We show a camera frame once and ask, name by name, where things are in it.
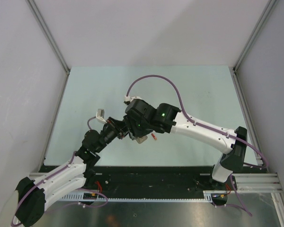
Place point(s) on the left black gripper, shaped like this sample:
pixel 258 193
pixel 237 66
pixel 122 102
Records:
pixel 118 126

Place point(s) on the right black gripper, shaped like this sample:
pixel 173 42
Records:
pixel 134 132

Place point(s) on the white remote control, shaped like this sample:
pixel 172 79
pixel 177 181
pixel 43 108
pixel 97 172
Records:
pixel 139 140

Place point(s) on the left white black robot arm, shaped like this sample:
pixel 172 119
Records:
pixel 36 196

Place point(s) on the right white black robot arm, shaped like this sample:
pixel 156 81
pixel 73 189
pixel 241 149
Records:
pixel 170 119

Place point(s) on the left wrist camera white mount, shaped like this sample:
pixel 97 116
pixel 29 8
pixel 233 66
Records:
pixel 100 116

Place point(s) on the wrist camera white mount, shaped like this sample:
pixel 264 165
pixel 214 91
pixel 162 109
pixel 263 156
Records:
pixel 100 116
pixel 129 99

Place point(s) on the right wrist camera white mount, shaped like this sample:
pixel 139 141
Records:
pixel 129 99

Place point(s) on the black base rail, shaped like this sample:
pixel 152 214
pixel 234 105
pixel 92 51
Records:
pixel 160 183

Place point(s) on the left aluminium frame post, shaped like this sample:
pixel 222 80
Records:
pixel 48 34

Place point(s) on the aluminium frame post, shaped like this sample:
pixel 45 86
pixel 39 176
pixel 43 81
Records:
pixel 48 34
pixel 263 19

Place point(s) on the right aluminium frame post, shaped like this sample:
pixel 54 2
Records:
pixel 263 19

